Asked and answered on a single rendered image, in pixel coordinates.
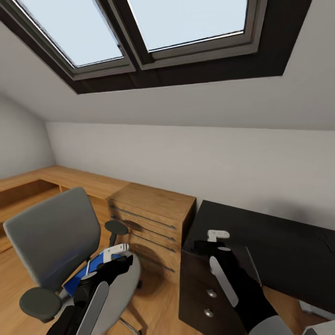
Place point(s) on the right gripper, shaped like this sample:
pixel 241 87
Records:
pixel 202 247

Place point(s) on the notebook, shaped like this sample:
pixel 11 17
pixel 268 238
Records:
pixel 245 261

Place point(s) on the desktop computer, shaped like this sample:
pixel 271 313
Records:
pixel 326 328

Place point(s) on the folder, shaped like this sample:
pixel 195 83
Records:
pixel 73 283

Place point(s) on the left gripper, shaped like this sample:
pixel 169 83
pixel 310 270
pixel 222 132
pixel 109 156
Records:
pixel 119 265

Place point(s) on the swivel chair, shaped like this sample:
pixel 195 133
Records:
pixel 52 239

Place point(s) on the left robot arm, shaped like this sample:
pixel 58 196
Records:
pixel 91 293

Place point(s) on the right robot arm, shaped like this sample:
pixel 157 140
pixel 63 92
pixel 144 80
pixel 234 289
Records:
pixel 244 293

